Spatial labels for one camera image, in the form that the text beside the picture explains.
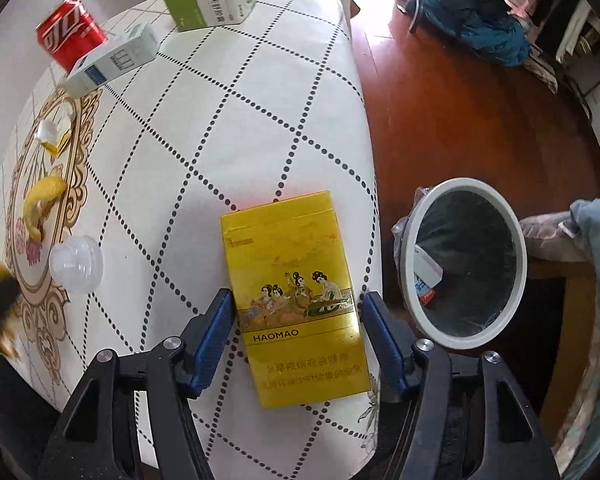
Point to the patterned white tablecloth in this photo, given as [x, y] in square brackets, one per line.
[224, 119]

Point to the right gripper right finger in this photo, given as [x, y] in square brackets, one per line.
[465, 417]

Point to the yellow lemon peel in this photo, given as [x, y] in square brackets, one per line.
[38, 199]

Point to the white plastic round lid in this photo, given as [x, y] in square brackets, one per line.
[77, 264]

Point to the crumpled white yellow wrapper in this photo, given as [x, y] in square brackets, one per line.
[54, 133]

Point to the yellow cigarette pack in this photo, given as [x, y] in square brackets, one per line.
[295, 301]

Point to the white blue box in bin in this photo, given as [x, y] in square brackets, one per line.
[428, 275]

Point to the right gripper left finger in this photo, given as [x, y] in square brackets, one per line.
[96, 436]

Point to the blue clothes pile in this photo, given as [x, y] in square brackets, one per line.
[486, 27]

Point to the white blue carton box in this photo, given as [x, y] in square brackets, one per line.
[135, 47]

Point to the white round trash bin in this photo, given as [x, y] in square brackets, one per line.
[474, 235]

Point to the red cola can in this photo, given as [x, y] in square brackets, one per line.
[68, 33]

